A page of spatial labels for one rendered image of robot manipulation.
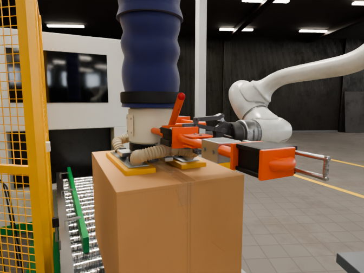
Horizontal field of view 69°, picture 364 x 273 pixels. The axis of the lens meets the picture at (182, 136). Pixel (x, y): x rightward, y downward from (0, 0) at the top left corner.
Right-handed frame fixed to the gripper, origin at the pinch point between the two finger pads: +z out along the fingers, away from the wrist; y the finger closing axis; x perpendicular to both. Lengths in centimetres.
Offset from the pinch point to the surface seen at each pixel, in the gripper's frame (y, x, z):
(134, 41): -29.9, 19.9, 8.4
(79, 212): 57, 97, 23
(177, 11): -40.5, 16.4, -5.7
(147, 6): -40.0, 15.5, 5.3
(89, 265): 67, 56, 22
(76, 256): 67, 65, 27
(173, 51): -27.4, 16.5, -4.3
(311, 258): 119, 71, -156
